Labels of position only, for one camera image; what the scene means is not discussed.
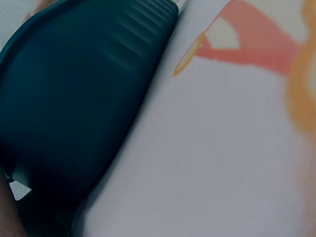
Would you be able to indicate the person's left hand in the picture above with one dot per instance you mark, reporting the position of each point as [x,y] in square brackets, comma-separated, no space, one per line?
[7,214]

